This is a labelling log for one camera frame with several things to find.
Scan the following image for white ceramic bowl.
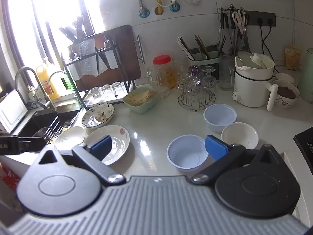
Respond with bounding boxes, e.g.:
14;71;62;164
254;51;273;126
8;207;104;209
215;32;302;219
221;122;259;150

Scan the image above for floral bowl with brown filling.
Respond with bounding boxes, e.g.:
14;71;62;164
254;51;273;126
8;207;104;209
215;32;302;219
271;80;300;109

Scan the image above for yellow detergent bottle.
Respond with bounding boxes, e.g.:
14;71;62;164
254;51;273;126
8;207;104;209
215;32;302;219
36;64;60;99

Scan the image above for red-lid plastic jar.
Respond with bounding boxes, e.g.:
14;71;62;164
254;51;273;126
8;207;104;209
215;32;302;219
153;55;178;90

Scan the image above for tall clear glass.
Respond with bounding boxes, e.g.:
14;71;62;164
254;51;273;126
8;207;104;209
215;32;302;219
172;57;189;84

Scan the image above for green plastic basket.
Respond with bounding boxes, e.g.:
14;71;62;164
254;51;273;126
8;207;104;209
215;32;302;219
122;87;158;115

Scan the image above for black power strip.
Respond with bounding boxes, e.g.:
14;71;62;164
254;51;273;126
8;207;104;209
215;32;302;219
241;10;276;27

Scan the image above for upturned clear glass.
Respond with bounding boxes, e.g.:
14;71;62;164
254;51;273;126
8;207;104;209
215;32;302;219
91;87;103;103
101;85;113;101
112;82;125;98

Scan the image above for dried noodles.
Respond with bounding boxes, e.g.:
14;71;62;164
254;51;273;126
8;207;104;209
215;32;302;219
127;90;157;107

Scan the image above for white chopsticks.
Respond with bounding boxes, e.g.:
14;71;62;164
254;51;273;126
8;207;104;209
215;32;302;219
176;37;196;60

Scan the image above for white red-flower plate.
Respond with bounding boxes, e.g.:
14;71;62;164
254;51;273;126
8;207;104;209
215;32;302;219
85;125;130;166

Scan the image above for white rectangular panel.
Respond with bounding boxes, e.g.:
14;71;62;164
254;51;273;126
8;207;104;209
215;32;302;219
0;89;28;134

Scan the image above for black metal dish rack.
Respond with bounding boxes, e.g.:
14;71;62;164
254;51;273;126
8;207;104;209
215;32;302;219
61;31;136;109

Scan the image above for small gooseneck faucet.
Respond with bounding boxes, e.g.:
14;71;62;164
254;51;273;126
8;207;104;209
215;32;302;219
48;71;84;106

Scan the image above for white utensil holder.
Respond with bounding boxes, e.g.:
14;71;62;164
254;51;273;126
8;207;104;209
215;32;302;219
104;46;119;70

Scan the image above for textured knife holder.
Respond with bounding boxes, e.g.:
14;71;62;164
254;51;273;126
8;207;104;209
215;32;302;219
68;39;96;75

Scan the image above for white leaf-print dish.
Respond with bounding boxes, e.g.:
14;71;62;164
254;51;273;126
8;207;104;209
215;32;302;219
54;127;86;151

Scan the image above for white electric pot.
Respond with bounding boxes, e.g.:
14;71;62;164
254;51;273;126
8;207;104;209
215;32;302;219
232;50;279;112

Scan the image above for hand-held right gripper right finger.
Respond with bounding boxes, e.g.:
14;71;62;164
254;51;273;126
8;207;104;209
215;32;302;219
191;135;282;184

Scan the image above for yellow packet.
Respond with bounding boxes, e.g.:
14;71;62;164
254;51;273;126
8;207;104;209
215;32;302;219
285;46;302;71

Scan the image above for pale blue plastic bowl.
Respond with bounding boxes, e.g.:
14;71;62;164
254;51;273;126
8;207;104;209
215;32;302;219
203;103;237;134
167;135;209;170

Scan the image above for small white bowl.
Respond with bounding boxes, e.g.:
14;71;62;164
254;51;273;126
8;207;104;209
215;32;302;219
275;73;295;84

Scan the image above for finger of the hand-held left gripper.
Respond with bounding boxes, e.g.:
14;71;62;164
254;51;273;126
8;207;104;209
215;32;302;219
18;136;49;153

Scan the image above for textured glass mug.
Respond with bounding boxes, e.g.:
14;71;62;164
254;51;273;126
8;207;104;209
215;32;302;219
147;64;170;98

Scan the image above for sink drain rack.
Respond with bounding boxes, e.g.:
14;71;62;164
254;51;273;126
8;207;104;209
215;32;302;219
43;116;65;140

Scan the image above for row of hanging kitchen utensils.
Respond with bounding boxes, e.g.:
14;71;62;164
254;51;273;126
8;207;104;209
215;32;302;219
219;4;250;54

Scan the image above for dark chopsticks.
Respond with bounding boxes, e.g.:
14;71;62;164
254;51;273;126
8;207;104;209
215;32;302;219
218;35;227;55

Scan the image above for wire rack with glasses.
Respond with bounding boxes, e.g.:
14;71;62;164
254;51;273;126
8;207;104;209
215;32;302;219
177;65;217;106

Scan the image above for clear glass pitcher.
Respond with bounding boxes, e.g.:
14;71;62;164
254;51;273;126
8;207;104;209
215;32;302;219
219;55;236;91

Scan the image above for black induction cooker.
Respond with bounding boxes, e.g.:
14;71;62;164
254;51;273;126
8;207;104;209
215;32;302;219
293;127;313;159

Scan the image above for round wire glass rack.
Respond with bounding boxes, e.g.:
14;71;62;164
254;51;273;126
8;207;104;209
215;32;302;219
178;89;216;112

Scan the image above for dark-rimmed leaf-pattern plate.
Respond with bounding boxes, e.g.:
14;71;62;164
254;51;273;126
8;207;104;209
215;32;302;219
81;103;115;128

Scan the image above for bundle of black-handled knives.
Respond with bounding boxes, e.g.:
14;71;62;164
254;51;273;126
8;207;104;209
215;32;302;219
59;15;87;42

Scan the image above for red patterned cloth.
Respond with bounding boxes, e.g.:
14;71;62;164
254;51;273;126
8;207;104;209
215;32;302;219
0;165;22;208

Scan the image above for tall steel faucet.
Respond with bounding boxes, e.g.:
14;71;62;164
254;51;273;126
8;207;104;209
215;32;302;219
15;67;58;110

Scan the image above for brown chopsticks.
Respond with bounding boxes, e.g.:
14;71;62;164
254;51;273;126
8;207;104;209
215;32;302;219
194;34;211;59

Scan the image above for white drip tray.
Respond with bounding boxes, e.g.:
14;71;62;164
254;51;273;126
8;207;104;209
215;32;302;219
84;88;129;108

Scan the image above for brown wooden cutting board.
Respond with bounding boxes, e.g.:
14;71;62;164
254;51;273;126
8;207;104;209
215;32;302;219
75;24;142;92

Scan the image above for pale green canister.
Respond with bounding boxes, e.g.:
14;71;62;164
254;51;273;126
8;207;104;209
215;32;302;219
299;48;313;103

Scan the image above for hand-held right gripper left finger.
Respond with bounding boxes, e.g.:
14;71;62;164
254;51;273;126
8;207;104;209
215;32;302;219
37;135;126;185

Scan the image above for green bottle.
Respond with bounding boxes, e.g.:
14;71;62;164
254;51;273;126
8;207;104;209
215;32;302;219
61;76;74;90

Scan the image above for metal cabinet handle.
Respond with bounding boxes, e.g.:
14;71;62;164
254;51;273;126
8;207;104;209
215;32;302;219
136;35;145;64

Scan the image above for white-handled scissors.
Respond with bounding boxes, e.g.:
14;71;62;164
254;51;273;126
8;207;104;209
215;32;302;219
232;9;246;35

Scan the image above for green chopstick holder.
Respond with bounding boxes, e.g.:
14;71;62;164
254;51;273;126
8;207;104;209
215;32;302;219
187;46;220;75

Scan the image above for black power cable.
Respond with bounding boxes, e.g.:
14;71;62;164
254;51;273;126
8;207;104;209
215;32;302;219
262;18;274;65
258;17;266;42

